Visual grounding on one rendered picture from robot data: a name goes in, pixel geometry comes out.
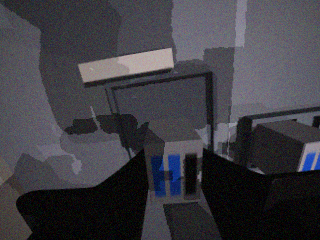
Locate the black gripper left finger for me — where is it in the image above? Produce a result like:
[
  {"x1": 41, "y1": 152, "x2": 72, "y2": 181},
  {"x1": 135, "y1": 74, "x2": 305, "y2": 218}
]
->
[{"x1": 16, "y1": 148, "x2": 149, "y2": 240}]

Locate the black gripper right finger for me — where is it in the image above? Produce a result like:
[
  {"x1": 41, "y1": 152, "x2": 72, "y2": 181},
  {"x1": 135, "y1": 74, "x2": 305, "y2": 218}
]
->
[{"x1": 201, "y1": 148, "x2": 320, "y2": 240}]

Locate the large beige flat panel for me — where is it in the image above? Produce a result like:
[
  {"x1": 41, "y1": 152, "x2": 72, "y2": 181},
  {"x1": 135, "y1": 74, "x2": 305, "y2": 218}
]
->
[{"x1": 0, "y1": 154, "x2": 32, "y2": 240}]

